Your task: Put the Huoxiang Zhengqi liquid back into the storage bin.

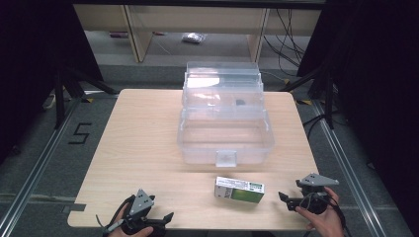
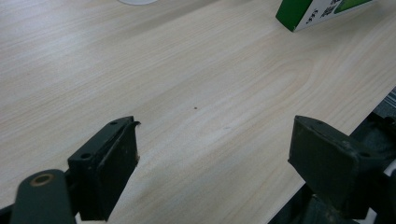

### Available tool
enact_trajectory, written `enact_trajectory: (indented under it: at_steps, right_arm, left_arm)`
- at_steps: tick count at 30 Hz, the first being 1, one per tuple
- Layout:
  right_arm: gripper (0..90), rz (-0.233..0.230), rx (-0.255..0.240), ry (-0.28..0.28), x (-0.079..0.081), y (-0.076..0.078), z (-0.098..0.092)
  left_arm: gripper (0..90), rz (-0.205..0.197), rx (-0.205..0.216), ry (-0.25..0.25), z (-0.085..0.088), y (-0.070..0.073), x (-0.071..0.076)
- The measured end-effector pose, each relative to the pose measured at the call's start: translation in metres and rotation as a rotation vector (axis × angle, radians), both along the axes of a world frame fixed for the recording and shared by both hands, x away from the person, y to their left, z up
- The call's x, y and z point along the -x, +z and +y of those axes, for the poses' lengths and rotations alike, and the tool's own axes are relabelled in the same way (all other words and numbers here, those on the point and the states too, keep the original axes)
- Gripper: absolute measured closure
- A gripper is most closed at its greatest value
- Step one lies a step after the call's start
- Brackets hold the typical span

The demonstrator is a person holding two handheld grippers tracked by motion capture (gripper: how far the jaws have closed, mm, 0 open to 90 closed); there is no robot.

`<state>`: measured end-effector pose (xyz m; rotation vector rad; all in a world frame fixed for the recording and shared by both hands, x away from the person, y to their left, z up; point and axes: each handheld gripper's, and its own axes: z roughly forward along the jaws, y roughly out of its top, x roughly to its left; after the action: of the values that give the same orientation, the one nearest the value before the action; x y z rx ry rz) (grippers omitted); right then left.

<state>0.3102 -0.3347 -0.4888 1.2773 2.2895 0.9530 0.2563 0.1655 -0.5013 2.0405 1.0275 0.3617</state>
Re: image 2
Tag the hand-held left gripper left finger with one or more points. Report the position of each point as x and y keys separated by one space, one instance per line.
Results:
x=102 y=174

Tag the white round object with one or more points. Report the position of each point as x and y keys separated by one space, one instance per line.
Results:
x=137 y=1

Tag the green and white carton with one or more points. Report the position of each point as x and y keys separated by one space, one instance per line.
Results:
x=306 y=14

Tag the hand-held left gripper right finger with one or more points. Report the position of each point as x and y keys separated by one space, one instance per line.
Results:
x=330 y=161

